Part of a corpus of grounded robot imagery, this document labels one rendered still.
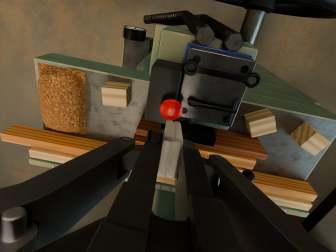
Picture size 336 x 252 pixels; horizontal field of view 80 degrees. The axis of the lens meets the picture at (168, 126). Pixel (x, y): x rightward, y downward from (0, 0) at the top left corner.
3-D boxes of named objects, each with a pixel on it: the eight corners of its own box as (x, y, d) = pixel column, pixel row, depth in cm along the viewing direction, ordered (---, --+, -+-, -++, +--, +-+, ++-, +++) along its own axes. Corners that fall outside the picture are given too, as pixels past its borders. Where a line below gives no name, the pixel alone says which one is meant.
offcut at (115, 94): (131, 83, 38) (126, 89, 35) (131, 100, 40) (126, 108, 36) (108, 80, 38) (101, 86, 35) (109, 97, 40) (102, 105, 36)
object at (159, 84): (250, 55, 28) (263, 62, 24) (225, 122, 34) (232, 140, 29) (159, 35, 28) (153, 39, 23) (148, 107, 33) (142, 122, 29)
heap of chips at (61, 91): (85, 71, 38) (75, 77, 34) (86, 135, 44) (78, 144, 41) (37, 62, 37) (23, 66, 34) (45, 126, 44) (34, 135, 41)
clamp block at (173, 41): (245, 42, 36) (262, 49, 28) (222, 110, 42) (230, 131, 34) (164, 25, 36) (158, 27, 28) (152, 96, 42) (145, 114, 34)
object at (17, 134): (308, 181, 46) (318, 195, 42) (303, 188, 47) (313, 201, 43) (14, 123, 44) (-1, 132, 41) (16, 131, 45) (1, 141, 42)
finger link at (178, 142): (173, 139, 14) (183, 142, 14) (173, 120, 21) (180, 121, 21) (165, 177, 15) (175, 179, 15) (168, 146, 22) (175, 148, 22)
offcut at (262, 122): (246, 128, 41) (251, 138, 37) (243, 114, 39) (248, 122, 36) (269, 122, 40) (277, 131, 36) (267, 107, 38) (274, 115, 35)
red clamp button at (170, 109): (184, 100, 27) (184, 103, 26) (179, 120, 28) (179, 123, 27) (162, 95, 27) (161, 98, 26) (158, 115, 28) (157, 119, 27)
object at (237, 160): (246, 140, 42) (257, 161, 36) (242, 147, 43) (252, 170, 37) (160, 122, 41) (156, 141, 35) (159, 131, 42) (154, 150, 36)
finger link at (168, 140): (165, 177, 15) (155, 175, 15) (168, 146, 22) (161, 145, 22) (173, 139, 14) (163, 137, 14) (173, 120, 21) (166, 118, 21)
